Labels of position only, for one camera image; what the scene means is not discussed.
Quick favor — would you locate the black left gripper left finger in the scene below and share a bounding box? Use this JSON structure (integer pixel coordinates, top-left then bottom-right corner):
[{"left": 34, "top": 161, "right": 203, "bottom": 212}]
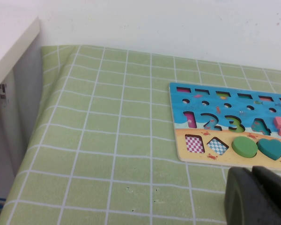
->
[{"left": 224, "top": 167, "right": 281, "bottom": 225}]

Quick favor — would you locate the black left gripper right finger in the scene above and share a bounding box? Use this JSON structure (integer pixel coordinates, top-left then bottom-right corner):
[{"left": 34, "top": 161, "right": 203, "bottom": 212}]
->
[{"left": 251, "top": 165, "right": 281, "bottom": 225}]

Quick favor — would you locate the teal heart piece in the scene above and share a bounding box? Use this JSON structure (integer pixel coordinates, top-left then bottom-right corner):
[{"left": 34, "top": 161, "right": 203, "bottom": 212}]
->
[{"left": 257, "top": 138, "right": 281, "bottom": 161}]

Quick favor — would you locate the green circle piece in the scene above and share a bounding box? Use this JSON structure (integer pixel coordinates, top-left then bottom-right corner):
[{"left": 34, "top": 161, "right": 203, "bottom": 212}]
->
[{"left": 231, "top": 136, "right": 258, "bottom": 159}]

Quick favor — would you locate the colourful wooden puzzle board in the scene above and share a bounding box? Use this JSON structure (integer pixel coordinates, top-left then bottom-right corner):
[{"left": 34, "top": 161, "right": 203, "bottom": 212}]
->
[{"left": 168, "top": 82, "right": 281, "bottom": 173}]

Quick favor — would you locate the green checkered tablecloth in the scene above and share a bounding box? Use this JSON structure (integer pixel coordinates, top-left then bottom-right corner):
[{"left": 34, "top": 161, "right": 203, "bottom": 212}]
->
[{"left": 0, "top": 44, "right": 281, "bottom": 225}]

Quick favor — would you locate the black and white label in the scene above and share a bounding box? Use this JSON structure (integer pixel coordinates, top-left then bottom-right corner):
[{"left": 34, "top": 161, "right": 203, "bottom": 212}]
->
[{"left": 0, "top": 82, "right": 9, "bottom": 107}]

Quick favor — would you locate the white desk top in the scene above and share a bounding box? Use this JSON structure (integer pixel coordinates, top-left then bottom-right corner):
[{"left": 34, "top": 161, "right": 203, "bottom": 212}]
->
[{"left": 0, "top": 15, "right": 41, "bottom": 95}]

